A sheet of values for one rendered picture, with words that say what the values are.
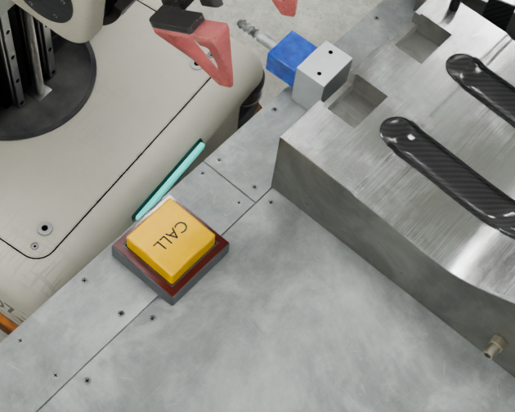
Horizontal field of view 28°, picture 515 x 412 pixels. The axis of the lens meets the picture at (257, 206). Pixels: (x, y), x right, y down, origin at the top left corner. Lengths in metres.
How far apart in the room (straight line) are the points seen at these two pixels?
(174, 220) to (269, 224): 0.10
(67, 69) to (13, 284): 0.41
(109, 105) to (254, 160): 0.70
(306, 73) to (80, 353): 0.36
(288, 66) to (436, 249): 0.27
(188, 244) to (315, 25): 1.32
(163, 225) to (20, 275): 0.64
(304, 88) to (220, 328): 0.27
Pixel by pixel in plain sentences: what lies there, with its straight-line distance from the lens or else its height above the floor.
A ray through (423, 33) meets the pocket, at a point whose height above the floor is 0.87.
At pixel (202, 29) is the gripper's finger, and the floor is 1.06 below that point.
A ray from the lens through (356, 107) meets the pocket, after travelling 1.03.
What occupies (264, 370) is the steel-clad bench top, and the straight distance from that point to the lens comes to 0.95.
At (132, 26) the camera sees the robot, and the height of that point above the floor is 0.28.
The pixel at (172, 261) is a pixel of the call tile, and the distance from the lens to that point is 0.95.
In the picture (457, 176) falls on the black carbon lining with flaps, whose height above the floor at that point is 0.88.
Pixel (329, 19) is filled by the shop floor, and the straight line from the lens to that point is 2.24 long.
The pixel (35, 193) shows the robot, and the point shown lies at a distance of 1.64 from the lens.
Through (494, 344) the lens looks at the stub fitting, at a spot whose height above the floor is 0.85.
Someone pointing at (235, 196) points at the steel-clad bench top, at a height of 0.80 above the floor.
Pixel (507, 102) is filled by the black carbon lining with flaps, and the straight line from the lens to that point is 1.05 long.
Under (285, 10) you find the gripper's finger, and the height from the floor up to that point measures 0.99.
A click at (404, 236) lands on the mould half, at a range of 0.93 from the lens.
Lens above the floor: 1.68
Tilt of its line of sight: 60 degrees down
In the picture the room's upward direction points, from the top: 9 degrees clockwise
